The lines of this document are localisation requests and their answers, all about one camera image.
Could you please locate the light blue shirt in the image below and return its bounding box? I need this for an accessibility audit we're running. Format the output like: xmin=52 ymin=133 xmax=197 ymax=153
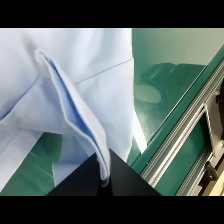
xmin=0 ymin=28 xmax=137 ymax=194

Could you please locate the silver frame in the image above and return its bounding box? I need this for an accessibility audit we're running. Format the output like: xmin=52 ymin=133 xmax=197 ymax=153
xmin=139 ymin=62 xmax=224 ymax=197

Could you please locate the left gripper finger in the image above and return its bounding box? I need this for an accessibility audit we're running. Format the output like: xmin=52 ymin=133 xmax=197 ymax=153
xmin=47 ymin=153 xmax=105 ymax=197

